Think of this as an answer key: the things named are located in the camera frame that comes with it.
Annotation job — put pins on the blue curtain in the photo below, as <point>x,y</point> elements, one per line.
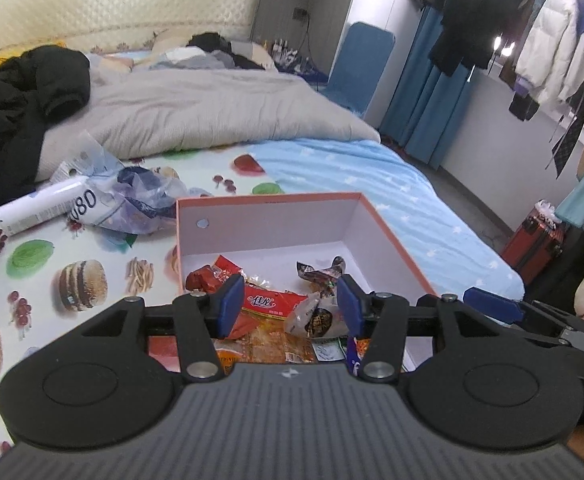
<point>422,100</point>

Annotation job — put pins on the pink cardboard box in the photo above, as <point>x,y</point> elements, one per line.
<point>272,230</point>

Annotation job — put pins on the black wall socket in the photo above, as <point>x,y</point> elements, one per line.
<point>301,13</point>

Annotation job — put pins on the dark hanging garments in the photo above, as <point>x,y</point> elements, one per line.
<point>582,120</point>

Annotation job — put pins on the black hanging coat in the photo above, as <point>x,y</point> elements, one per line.
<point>472,15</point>

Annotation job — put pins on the white lettered snack packet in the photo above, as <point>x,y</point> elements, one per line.
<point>329,351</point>

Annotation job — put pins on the white tube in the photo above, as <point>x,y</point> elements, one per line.
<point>37,205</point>

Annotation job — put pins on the brown candy wrapper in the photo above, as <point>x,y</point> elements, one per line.
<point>322,275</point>

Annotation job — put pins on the blue snack bag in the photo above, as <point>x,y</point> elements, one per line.
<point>359,357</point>

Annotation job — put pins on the beige pillow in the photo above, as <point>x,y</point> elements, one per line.
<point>257,55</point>

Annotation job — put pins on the blue chair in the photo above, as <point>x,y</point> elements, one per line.
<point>357,65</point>

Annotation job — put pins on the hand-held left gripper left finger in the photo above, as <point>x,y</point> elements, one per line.
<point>231,305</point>

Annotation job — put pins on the row of small bottles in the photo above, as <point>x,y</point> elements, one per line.
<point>289,55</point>

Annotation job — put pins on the clear printed plastic bag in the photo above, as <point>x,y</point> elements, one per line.
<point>137,200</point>

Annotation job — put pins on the white brown round snack pack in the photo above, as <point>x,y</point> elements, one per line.
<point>317,320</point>

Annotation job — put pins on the black puffer jacket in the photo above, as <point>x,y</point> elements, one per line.
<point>2,120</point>

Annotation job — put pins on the grey blue garment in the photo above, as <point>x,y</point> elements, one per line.
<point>192,60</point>

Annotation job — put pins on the grey duvet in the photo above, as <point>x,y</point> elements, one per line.
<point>212,110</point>

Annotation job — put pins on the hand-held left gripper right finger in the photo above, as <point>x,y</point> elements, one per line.
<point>349,305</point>

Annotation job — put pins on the black garment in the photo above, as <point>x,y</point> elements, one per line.
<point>209,42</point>

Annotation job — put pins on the cream quilted headboard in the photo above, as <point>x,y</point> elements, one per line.
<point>122,5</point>

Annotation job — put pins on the red suitcase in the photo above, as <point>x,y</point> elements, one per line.
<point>532,245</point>

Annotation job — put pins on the red crinkled snack packet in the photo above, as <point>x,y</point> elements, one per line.
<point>202,280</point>

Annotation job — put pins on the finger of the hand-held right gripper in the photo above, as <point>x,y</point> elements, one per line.
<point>492,305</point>

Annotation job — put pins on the white puffer jacket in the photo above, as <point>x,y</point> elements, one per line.
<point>552,35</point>

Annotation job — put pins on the orange label bread packet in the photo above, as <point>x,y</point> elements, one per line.
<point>224,362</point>

